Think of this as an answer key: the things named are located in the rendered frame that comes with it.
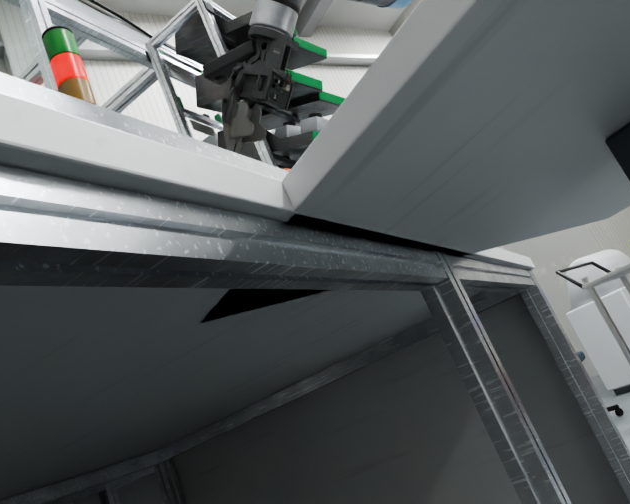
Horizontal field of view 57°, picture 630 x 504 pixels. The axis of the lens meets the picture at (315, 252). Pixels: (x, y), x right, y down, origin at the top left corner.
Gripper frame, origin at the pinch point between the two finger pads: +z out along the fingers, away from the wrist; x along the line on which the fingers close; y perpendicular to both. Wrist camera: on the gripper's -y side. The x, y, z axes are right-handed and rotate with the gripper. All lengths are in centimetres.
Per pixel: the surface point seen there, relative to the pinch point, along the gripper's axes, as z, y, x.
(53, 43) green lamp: -8.0, -22.8, -21.2
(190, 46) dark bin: -23, -40, 23
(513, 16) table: -8, 57, -46
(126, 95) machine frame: -14, -114, 69
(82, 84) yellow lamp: -2.8, -15.7, -19.5
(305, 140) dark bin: -6.4, 0.8, 20.7
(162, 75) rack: -13.9, -42.0, 18.9
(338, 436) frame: 69, 3, 75
